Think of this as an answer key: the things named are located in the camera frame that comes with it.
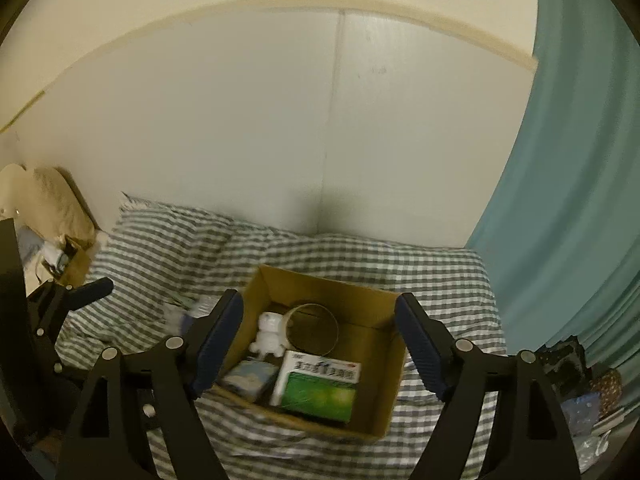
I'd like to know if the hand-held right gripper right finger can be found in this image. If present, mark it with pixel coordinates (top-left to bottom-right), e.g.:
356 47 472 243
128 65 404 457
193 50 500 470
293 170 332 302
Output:
395 292 583 480

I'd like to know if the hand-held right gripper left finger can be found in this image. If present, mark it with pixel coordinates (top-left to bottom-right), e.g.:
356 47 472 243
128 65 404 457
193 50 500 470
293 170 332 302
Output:
55 290 246 480

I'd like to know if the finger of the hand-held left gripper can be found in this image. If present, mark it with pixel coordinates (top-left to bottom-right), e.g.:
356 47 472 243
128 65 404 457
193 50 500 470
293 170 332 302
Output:
26 277 114 347

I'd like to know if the small open cardboard box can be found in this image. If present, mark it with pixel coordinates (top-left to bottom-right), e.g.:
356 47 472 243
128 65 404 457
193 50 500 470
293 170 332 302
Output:
42 235 94 288

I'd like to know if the small light blue box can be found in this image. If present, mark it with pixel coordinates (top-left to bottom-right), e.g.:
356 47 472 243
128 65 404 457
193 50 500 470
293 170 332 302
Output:
220 359 281 403

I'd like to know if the clear plastic packet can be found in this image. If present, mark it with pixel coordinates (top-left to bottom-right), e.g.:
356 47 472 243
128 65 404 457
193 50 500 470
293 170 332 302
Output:
164 294 216 333

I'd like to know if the white bear figurine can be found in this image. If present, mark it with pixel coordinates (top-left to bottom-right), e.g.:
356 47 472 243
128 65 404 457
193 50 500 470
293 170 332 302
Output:
249 311 287 358

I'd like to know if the brown cardboard box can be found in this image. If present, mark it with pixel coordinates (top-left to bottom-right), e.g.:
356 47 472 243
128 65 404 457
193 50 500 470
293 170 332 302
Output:
214 264 407 442

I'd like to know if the beige padded headboard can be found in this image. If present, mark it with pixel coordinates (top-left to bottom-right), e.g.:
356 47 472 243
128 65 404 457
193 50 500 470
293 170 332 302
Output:
0 162 97 247

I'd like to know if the green and white medicine box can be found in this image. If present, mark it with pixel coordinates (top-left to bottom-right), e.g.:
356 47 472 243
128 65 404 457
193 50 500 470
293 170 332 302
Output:
270 350 362 423

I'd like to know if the grey checked bed sheet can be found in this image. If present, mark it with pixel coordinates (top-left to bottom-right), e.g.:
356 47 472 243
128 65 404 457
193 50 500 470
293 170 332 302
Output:
52 192 508 480

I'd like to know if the blue patterned packet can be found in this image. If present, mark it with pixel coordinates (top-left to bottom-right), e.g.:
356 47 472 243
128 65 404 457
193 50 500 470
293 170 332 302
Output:
561 391 602 437

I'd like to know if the brown patterned pouch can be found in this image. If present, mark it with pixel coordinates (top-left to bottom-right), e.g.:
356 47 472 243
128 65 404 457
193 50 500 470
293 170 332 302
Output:
589 367 624 420

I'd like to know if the clear plastic wrap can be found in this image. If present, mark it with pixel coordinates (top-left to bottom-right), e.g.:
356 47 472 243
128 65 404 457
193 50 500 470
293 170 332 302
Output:
574 429 613 472

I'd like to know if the teal curtain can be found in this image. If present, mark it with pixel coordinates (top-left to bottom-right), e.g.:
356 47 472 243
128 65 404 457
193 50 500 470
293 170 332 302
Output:
465 0 640 366

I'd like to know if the brown cardboard tape ring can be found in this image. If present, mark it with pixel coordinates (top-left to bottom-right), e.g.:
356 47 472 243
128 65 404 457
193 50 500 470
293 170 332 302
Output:
281 302 341 356

